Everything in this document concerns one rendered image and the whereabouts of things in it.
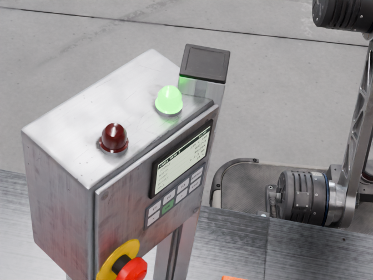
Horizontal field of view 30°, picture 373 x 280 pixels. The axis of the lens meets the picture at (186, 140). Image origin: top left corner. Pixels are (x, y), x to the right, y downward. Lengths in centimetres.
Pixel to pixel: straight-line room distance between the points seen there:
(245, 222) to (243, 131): 130
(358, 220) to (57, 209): 162
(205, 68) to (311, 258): 76
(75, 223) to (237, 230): 74
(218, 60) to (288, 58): 232
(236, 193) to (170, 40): 101
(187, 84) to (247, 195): 152
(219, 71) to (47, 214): 22
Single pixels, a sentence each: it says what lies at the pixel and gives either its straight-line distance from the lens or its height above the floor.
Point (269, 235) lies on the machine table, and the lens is 137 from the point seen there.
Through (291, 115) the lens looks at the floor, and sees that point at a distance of 276.
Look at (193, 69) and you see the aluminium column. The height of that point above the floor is 150.
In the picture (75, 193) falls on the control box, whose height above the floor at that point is 145.
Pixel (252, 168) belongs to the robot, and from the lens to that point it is 223.
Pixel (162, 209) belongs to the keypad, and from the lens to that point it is 72.
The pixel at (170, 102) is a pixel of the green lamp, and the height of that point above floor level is 149.
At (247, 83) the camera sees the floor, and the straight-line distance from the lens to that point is 284.
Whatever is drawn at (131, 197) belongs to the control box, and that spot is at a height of 143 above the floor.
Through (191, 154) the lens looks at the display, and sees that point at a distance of 68.
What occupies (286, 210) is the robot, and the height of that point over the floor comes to 37.
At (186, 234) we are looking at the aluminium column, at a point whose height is 123.
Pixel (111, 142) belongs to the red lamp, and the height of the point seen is 149.
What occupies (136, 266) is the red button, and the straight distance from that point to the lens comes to 71.
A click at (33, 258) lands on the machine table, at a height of 83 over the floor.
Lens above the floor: 195
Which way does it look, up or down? 49 degrees down
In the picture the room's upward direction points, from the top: 9 degrees clockwise
